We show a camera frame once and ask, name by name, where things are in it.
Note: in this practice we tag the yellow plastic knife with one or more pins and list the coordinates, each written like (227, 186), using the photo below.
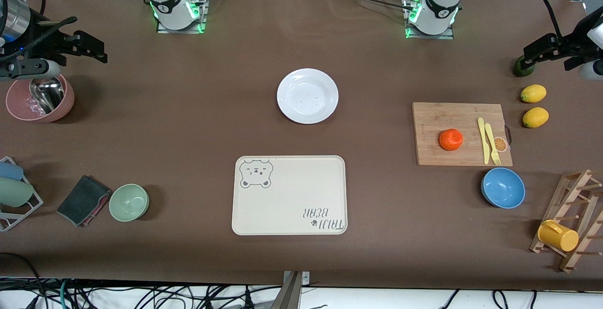
(484, 144)

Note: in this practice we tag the blue bowl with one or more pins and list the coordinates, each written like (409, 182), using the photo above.
(503, 188)

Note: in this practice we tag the yellow lemon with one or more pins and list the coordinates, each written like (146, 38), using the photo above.
(533, 93)
(535, 117)

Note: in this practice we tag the light blue cup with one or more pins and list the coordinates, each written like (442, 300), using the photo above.
(9, 171)

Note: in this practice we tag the dark grey folded cloth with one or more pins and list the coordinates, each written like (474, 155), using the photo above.
(82, 200)

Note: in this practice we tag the yellow plastic cup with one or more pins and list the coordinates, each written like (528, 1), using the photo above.
(558, 237)

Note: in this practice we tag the bamboo cutting board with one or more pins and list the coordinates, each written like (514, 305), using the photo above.
(435, 116)

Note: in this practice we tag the orange slice decoration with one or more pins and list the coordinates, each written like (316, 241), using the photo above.
(502, 145)

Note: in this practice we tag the dark green avocado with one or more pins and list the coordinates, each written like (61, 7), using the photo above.
(522, 69)

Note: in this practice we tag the pink bowl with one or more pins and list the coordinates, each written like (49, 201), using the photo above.
(19, 104)

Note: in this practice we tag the wooden cup drying rack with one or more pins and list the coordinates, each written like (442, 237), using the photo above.
(572, 252)

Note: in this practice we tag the steel cup in bowl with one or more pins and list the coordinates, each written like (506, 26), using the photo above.
(47, 94)

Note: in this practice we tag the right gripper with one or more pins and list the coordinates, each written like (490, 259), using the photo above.
(45, 44)

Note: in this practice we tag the pale green cup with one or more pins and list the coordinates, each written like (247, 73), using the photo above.
(14, 192)

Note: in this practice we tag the yellow plastic fork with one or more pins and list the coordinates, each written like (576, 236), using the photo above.
(492, 142)

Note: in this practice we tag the aluminium profile bar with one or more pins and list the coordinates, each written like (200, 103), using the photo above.
(291, 292)

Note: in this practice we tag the white round plate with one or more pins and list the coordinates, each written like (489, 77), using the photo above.
(307, 95)

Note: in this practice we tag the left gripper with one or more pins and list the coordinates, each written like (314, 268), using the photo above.
(566, 43)

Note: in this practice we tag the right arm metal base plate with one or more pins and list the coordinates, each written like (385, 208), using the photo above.
(202, 17)

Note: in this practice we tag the orange mandarin fruit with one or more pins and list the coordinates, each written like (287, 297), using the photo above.
(451, 139)

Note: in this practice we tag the pale green bowl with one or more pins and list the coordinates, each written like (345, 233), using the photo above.
(129, 202)

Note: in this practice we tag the cream bear print tray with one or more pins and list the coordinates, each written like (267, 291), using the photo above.
(289, 200)

